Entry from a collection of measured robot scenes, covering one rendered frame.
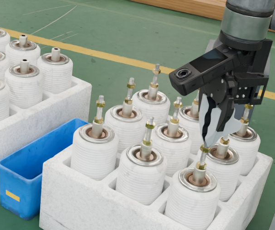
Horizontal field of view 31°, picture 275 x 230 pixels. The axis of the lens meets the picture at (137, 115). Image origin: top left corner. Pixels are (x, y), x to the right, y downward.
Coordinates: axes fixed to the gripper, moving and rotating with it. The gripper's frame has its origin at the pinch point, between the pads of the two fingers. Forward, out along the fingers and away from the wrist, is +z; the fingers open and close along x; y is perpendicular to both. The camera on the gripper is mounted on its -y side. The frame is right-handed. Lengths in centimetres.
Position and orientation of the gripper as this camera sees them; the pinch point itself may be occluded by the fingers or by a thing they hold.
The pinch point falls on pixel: (204, 138)
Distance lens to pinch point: 90.2
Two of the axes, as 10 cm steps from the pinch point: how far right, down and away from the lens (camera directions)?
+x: -3.6, -5.0, 7.9
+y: 9.2, -0.6, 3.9
